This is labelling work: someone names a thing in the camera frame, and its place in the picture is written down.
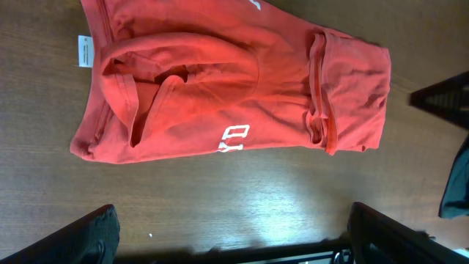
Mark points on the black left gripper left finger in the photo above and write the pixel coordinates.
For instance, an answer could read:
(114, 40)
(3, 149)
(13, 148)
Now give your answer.
(93, 238)

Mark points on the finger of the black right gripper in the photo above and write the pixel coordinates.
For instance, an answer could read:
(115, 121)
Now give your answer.
(447, 100)

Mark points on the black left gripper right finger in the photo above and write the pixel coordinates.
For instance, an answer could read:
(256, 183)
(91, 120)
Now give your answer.
(376, 238)

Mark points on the orange red printed t-shirt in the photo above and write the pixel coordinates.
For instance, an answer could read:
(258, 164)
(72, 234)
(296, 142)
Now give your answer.
(180, 78)

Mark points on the pile of dark clothes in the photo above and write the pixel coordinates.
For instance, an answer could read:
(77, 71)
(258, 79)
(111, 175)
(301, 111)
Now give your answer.
(455, 198)

